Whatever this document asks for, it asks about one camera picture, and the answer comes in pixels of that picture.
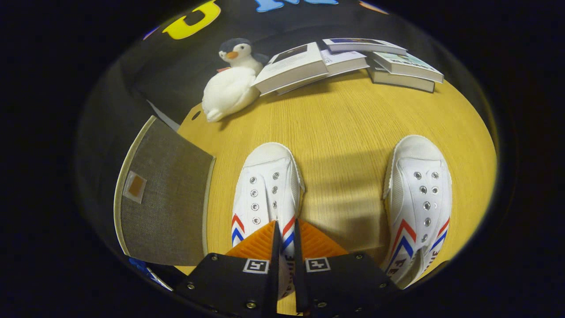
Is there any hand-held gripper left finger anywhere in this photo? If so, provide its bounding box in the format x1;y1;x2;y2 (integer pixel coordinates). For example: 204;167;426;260
176;221;280;316

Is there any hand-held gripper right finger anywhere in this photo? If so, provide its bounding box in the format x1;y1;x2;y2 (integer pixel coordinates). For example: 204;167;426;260
294;219;401;317

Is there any white shoe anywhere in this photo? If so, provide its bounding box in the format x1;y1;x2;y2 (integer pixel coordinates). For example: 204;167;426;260
232;142;306;301
382;135;453;290

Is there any grey fabric storage box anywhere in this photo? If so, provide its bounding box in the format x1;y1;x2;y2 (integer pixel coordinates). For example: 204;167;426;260
114;116;217;266

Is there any white plush toy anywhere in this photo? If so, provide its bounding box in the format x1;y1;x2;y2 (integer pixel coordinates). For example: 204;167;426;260
202;66;261;123

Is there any dark grey book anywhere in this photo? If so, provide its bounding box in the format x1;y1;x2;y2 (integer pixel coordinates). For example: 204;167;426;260
367;62;435;93

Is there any plain white book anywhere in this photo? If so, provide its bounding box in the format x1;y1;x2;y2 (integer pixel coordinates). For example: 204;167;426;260
276;49;369;95

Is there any penguin plush toy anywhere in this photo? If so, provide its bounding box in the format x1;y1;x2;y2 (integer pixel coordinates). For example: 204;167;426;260
216;38;270;73

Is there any black backdrop cloth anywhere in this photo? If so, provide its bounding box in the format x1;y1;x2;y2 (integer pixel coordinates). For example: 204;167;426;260
75;0;495;248

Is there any book with blue cover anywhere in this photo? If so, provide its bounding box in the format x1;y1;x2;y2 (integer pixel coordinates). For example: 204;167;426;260
322;38;407;56

